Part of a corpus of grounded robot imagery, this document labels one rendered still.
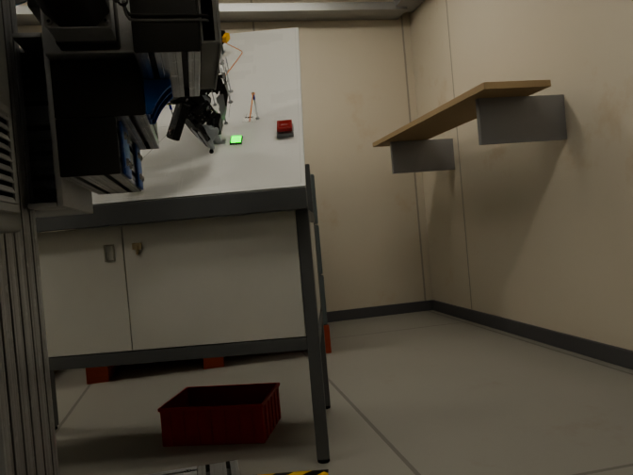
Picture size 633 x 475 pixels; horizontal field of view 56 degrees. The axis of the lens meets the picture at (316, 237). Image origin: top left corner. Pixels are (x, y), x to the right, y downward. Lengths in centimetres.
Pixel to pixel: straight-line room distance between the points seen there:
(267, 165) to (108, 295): 65
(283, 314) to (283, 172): 44
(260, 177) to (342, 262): 288
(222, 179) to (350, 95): 304
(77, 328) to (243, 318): 53
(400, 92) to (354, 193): 90
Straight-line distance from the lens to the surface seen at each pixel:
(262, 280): 188
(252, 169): 192
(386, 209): 480
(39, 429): 102
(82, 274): 202
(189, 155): 203
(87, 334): 204
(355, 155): 477
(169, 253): 193
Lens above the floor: 74
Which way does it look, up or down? 1 degrees down
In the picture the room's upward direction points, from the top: 5 degrees counter-clockwise
